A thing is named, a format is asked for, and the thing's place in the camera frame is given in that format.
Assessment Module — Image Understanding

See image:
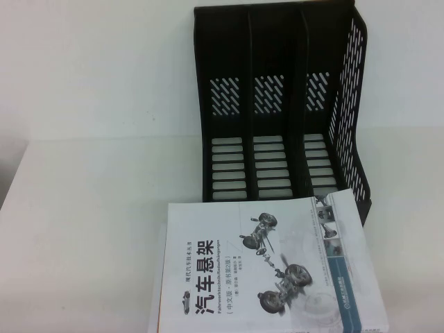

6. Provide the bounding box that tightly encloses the white car suspension book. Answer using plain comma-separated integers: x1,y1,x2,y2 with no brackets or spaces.
152,189,384,333

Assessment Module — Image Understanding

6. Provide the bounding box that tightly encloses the black plastic book stand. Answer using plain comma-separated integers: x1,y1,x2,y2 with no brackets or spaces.
193,0,374,232

